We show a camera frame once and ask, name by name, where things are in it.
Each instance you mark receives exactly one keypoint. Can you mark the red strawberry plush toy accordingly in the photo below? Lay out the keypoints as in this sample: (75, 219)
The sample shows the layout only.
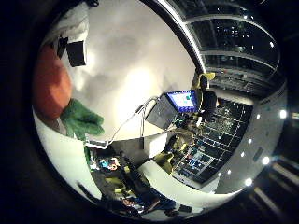
(51, 84)

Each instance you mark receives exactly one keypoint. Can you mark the person in dark clothes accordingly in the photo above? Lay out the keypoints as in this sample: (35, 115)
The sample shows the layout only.
(209, 102)

